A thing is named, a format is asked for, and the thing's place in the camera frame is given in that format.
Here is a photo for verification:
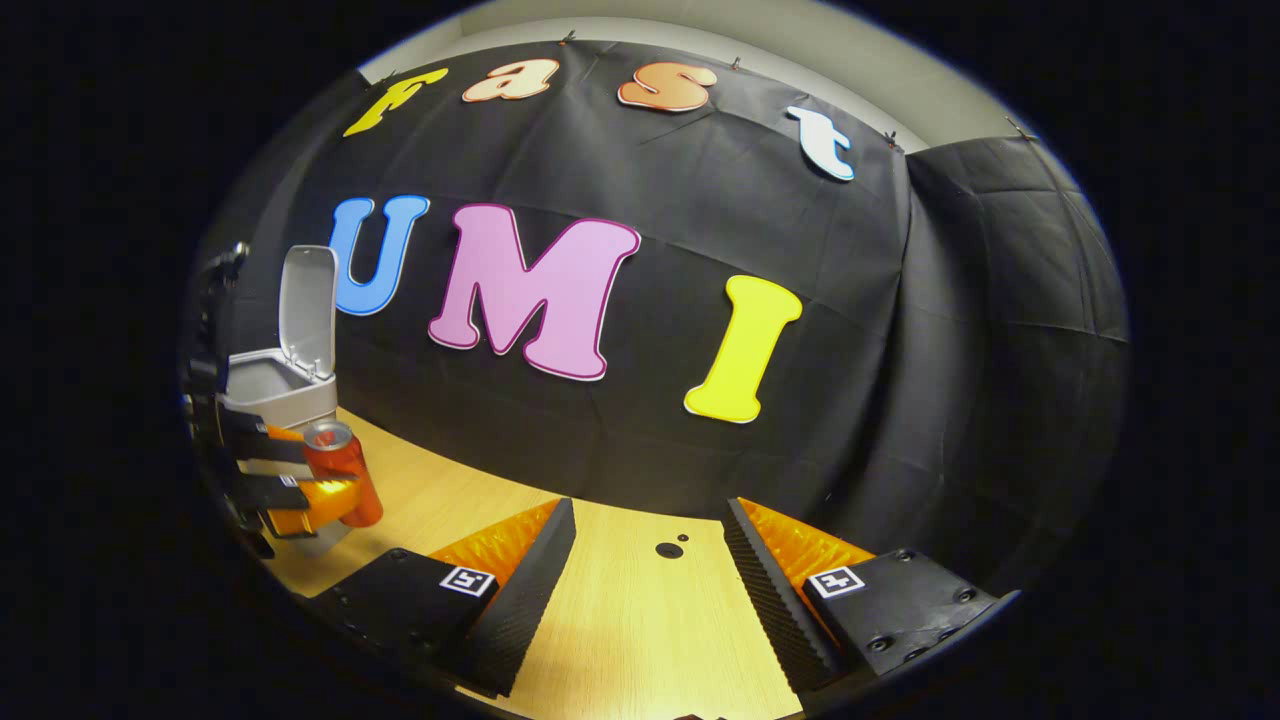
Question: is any black backdrop cloth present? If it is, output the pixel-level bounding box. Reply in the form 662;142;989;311
190;40;1131;601

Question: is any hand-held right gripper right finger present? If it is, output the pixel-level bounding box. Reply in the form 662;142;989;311
722;497;1001;696

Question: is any grey desktop garbage bin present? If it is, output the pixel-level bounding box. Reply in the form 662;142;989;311
222;245;351;556

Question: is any wooden desktop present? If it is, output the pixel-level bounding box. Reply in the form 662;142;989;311
262;405;831;720

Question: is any red pop can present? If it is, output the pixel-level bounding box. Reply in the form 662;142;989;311
303;420;384;529

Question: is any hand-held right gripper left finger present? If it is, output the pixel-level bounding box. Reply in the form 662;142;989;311
320;497;578;698

